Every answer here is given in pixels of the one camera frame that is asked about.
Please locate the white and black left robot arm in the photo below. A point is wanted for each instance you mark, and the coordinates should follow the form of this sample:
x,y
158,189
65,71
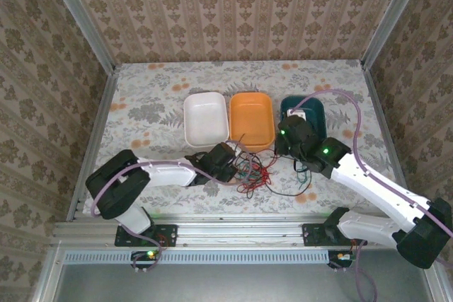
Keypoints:
x,y
159,174

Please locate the teal plastic tray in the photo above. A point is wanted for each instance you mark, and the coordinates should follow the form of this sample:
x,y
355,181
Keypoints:
x,y
316,114

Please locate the white plastic tray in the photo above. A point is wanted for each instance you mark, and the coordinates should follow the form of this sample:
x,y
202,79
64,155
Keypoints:
x,y
205,120

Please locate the orange plastic tray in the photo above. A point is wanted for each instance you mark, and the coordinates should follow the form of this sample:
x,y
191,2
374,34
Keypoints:
x,y
251,121

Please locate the floral tablecloth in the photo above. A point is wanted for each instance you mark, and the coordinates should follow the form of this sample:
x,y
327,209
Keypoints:
x,y
159,86

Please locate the grey metal lower shelf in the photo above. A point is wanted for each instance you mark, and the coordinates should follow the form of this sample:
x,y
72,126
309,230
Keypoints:
x,y
230,284

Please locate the aluminium frame rail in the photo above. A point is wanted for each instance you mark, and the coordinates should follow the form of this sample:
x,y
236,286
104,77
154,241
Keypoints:
x,y
230,231

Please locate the aluminium side rail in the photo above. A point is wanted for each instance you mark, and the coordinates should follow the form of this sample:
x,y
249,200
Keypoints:
x,y
376,104
100,121

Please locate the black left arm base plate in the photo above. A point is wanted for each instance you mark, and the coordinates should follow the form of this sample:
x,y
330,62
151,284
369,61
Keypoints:
x,y
170,235

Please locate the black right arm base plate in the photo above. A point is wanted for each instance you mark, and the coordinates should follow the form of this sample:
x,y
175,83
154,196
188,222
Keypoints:
x,y
311,235

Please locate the aluminium frame post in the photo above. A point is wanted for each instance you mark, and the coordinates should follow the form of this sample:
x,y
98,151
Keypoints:
x,y
393,15
79,15

